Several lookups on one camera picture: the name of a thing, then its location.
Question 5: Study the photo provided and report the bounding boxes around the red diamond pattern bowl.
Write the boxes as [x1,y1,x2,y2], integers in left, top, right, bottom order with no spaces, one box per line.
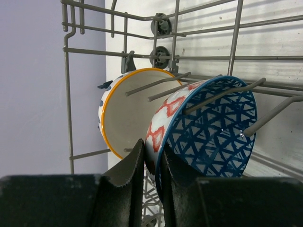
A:
[145,76,258,198]

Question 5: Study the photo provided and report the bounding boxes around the white bowl teal stripes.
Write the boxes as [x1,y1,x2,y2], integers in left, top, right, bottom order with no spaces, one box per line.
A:
[98,68,181,159]

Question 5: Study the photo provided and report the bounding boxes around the grey wire dish rack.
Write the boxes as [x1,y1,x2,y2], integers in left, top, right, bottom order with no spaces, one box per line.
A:
[60,0,303,227]

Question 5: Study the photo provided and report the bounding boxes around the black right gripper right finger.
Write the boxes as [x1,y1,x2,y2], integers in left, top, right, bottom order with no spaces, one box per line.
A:
[160,145,303,227]

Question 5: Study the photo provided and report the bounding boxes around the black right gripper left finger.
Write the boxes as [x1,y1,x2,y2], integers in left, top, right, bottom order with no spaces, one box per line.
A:
[0,140,144,227]

